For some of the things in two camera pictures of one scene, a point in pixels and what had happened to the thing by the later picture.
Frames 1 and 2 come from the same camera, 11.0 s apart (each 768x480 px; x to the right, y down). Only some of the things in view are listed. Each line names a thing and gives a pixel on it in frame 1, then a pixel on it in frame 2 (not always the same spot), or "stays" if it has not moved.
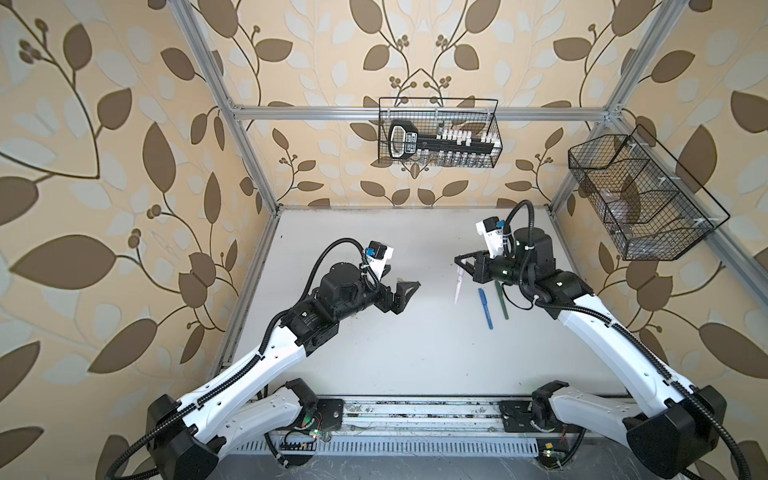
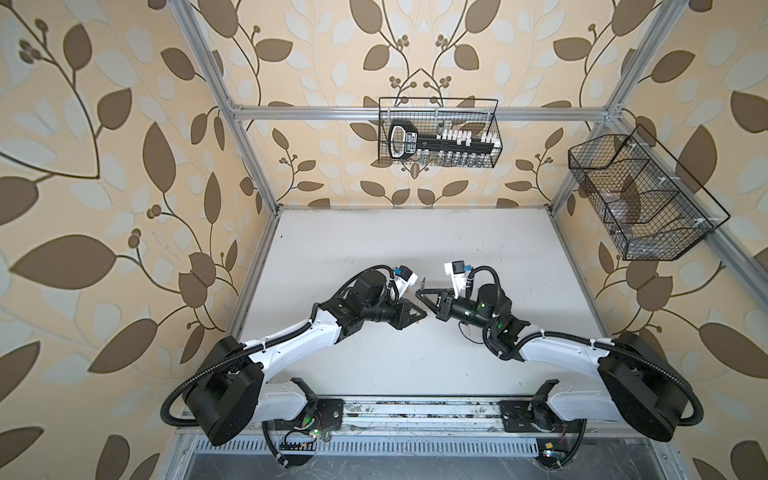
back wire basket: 439,132 stays
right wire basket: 649,206 stays
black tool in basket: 404,140 stays
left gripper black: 398,300 -> 404,315
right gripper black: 469,268 -> 444,309
